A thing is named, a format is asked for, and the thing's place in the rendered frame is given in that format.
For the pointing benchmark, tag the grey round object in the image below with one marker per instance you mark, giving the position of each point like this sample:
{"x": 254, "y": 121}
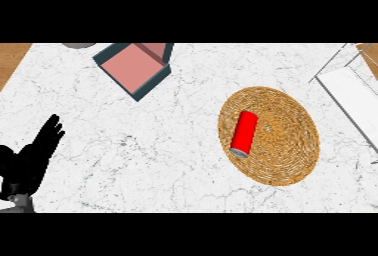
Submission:
{"x": 79, "y": 45}

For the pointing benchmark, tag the round woven wicker placemat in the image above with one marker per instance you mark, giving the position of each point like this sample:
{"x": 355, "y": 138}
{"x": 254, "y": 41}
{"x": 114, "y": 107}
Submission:
{"x": 281, "y": 146}

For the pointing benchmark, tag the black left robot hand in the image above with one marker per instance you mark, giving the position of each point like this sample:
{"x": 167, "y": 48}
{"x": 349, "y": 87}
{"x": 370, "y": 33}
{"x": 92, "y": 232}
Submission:
{"x": 34, "y": 156}

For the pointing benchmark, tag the teal box with pink interior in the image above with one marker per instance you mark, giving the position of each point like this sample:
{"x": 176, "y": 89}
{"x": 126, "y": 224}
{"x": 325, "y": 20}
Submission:
{"x": 132, "y": 68}

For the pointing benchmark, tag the red can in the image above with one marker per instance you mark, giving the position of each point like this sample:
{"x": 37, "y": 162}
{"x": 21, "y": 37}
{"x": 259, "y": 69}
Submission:
{"x": 244, "y": 134}

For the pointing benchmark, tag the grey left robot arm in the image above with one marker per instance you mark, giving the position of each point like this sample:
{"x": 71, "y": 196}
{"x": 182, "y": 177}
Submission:
{"x": 18, "y": 204}

